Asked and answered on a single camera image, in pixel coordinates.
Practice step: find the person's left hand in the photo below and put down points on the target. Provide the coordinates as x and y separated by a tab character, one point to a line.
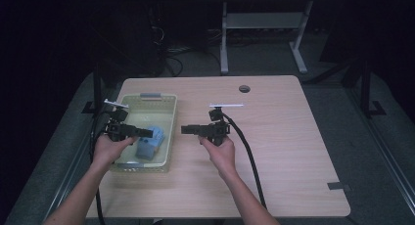
109	151

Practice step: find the pale yellow plastic basket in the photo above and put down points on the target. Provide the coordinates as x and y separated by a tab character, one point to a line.
163	114

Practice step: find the white metal table frame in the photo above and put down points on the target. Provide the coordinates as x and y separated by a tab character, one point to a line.
262	21

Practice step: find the person's right hand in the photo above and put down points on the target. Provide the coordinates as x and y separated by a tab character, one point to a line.
221	155

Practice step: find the aluminium rail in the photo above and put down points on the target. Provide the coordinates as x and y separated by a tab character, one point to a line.
65	179
383	146

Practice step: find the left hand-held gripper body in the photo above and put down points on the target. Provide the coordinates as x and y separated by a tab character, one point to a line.
117	128

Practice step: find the dark tape strip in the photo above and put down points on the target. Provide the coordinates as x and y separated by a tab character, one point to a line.
339	186

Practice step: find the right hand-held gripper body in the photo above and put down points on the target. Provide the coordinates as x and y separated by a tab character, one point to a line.
217	128

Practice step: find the black metal stand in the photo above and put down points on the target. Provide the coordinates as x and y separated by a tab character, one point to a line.
97	88
366	88

